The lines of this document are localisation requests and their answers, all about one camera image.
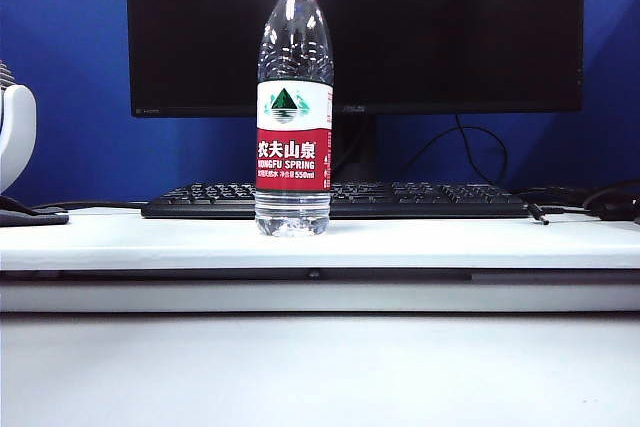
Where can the clear plastic water bottle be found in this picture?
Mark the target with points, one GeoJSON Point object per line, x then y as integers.
{"type": "Point", "coordinates": [292, 147]}

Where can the black monitor stand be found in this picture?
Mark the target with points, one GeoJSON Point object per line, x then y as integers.
{"type": "Point", "coordinates": [357, 147]}

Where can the black computer keyboard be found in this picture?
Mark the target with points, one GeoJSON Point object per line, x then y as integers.
{"type": "Point", "coordinates": [425, 199]}

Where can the black computer monitor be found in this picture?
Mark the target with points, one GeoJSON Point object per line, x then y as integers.
{"type": "Point", "coordinates": [450, 22]}

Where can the blue office partition panel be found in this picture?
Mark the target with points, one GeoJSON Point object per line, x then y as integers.
{"type": "Point", "coordinates": [75, 97]}

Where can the black Logitech computer mouse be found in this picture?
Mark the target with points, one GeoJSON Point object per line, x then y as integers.
{"type": "Point", "coordinates": [617, 211]}

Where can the white rounded plastic stand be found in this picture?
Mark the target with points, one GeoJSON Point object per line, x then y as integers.
{"type": "Point", "coordinates": [17, 137]}

